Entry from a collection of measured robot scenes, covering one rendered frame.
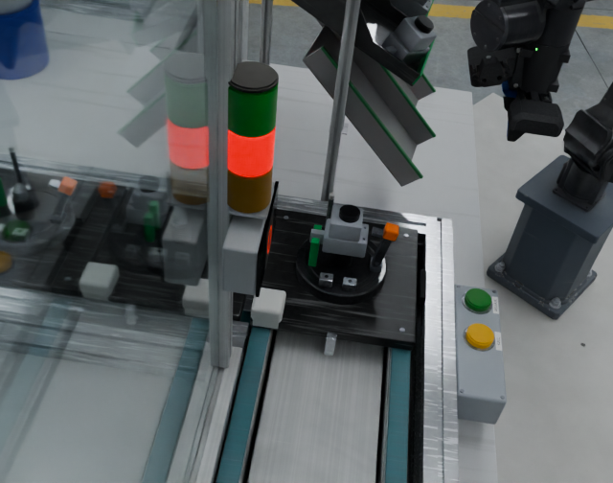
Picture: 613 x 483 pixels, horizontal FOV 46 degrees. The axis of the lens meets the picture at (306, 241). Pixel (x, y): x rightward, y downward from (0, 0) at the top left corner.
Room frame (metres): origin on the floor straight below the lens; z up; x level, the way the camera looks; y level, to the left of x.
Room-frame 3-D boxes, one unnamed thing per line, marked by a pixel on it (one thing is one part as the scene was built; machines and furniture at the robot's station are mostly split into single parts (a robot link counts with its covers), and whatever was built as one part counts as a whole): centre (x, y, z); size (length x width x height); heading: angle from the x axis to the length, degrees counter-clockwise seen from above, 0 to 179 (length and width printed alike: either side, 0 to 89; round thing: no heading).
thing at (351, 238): (0.77, -0.05, 1.06); 0.08 x 0.04 x 0.07; 88
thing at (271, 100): (0.59, 0.07, 1.38); 0.05 x 0.05 x 0.05
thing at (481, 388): (0.68, -0.27, 0.93); 0.21 x 0.07 x 0.06; 177
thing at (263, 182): (0.59, 0.07, 1.28); 0.05 x 0.05 x 0.05
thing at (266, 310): (0.68, 0.04, 0.97); 0.05 x 0.05 x 0.04; 87
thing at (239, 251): (0.59, 0.07, 1.29); 0.12 x 0.05 x 0.25; 177
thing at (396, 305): (0.77, -0.06, 0.96); 0.24 x 0.24 x 0.02; 87
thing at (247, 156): (0.59, 0.07, 1.33); 0.05 x 0.05 x 0.05
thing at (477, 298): (0.75, -0.27, 0.96); 0.04 x 0.04 x 0.02
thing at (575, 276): (0.92, -0.43, 0.96); 0.15 x 0.15 x 0.20; 51
